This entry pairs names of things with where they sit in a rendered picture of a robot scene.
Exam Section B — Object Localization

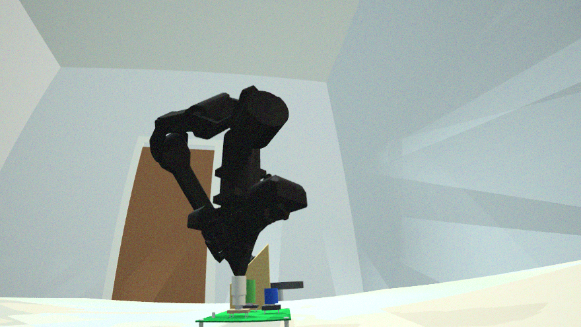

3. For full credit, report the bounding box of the green circuit board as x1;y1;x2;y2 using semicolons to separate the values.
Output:
195;275;291;327

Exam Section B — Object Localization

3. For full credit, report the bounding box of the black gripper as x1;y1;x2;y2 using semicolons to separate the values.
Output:
187;155;308;276

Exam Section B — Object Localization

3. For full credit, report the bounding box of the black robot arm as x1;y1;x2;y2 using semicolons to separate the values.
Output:
149;85;289;211

